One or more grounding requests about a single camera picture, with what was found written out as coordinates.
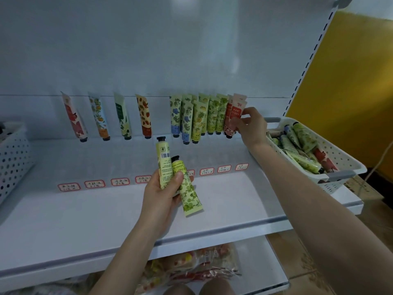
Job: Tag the person's right hand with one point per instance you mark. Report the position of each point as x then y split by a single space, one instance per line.
255 132

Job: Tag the person's left hand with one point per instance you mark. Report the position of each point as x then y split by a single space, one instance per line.
158 209

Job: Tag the red white hand cream tube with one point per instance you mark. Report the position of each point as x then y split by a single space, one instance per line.
235 110

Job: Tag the light green floral hand cream tube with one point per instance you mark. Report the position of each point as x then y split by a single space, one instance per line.
190 196

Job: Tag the yellow-green white-label hand cream tube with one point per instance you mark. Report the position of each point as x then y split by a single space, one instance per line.
164 162

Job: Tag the pile of green hand cream tubes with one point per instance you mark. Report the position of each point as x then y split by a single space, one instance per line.
301 150

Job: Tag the white metal shelf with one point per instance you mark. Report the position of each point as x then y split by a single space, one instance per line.
92 224

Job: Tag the row of hand cream tubes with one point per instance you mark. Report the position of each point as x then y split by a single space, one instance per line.
144 116

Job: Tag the white perforated plastic basket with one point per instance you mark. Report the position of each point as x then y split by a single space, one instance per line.
344 159
15 162

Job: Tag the person's left forearm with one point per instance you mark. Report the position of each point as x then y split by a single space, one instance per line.
126 264

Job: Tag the person's right forearm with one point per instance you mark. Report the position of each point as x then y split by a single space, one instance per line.
325 224

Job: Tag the person's left leg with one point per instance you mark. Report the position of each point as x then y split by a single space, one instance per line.
179 289

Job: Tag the person's leg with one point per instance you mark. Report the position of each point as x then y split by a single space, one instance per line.
179 289
216 287

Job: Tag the person's right leg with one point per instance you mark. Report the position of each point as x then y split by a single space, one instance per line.
216 287

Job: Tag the pile of snack packets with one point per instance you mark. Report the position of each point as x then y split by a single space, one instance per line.
190 264

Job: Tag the clear divider tray with labels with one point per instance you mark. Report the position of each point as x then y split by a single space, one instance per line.
69 186

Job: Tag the small brown cardboard box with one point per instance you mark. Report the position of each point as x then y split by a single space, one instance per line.
363 188

